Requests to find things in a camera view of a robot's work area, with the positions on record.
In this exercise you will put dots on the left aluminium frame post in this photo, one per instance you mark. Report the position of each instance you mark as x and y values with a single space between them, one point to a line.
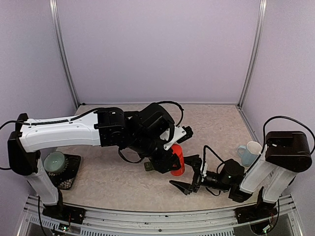
59 36

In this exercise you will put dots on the right aluminium frame post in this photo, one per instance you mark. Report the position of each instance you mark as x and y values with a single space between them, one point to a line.
254 52

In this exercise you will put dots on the green pill organizer box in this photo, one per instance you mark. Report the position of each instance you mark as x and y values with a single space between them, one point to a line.
148 166

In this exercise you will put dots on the red cylindrical can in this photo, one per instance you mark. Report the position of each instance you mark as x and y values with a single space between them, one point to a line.
179 165

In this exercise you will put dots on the green ceramic bowl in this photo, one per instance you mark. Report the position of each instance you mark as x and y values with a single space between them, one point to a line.
55 162

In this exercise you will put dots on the front aluminium rail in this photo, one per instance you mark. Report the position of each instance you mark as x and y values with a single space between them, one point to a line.
217 222

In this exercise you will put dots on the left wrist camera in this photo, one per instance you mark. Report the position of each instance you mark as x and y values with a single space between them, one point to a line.
179 135

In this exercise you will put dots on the aluminium frame post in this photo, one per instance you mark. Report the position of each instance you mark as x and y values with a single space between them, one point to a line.
59 36
254 52

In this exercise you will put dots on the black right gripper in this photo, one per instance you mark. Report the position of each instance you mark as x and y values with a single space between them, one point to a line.
194 163

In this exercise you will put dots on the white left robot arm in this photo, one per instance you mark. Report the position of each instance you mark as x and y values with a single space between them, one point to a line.
104 127

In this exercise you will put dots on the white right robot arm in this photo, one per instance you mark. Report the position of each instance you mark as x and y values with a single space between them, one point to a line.
285 154

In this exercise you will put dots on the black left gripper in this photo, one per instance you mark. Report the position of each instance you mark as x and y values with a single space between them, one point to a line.
165 165

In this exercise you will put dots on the light blue mug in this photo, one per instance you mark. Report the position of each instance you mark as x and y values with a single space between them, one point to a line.
249 152

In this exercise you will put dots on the black square tray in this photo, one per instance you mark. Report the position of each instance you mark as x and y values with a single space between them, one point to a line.
64 177

